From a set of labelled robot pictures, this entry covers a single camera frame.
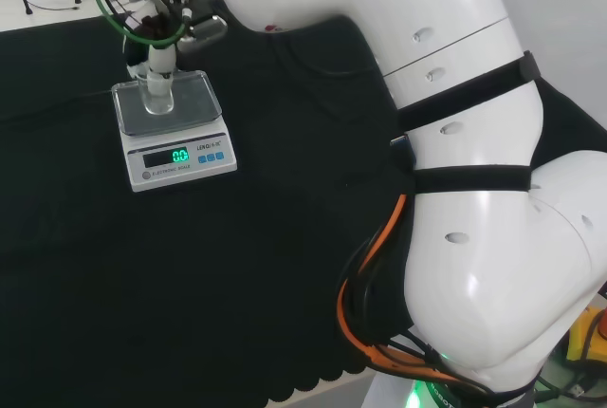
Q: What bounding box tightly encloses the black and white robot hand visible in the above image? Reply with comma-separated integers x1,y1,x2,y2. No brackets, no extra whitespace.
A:
123,0,200,95

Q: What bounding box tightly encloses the small clear glass beaker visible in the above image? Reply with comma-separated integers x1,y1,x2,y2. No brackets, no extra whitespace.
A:
138,70,176,117

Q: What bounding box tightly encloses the white electronic balance, steel pan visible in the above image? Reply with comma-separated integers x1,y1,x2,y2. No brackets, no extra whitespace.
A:
110,69,239,194

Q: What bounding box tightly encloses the black scalloped bench cloth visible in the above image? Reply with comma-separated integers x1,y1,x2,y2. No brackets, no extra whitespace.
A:
0,12,607,408

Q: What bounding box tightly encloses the yellow stop button box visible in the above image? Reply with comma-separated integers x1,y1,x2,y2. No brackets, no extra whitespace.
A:
565,306,607,362

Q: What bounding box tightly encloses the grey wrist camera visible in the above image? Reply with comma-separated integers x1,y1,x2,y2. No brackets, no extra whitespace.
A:
177,12,230,55

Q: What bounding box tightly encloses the orange cable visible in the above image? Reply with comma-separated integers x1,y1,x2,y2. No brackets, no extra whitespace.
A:
336,193,492,396

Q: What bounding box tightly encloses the black cable bundle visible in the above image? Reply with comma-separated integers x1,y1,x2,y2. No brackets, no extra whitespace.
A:
340,234,475,393

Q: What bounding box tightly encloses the black arm strap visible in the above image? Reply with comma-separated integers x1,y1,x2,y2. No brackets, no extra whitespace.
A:
395,50,541,132
411,165,533,194

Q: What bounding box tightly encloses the black cable with plug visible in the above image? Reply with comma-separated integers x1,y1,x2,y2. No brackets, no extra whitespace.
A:
534,363,607,408

